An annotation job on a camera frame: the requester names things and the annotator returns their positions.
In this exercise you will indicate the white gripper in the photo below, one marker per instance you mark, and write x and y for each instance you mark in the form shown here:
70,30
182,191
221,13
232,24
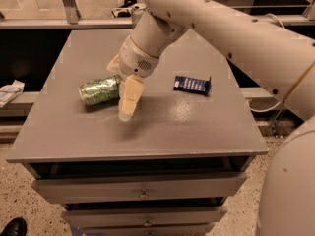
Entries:
135,59

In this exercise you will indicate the green La Croix can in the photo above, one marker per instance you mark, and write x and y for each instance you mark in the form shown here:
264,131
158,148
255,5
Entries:
100,90

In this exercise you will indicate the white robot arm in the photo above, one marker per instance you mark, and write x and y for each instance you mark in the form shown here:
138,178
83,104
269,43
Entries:
279,60

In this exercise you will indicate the white green soda can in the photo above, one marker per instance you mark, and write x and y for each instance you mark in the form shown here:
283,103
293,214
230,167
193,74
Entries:
136,12

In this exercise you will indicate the blue snack bar wrapper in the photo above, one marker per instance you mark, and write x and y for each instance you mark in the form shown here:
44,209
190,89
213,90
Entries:
192,85

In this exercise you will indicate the grey drawer cabinet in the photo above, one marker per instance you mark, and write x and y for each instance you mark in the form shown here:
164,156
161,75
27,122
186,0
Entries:
172,132

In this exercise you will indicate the white folded cloth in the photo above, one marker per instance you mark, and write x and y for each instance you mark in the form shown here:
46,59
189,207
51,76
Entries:
10,92

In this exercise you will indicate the top grey drawer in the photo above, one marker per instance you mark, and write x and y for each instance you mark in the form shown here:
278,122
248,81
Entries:
139,188

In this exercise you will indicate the grey drawer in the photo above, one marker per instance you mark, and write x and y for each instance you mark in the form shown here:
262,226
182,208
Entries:
139,188
172,230
142,216

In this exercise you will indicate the grey metal railing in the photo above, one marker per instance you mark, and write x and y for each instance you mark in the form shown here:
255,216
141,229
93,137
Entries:
73,14

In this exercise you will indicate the middle grey drawer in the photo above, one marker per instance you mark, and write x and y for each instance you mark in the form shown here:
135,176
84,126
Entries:
142,216

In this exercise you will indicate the bottom grey drawer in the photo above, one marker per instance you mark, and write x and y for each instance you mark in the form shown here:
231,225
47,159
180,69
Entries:
172,230

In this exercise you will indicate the black shoe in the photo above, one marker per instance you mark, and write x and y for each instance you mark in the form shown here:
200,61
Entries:
16,227

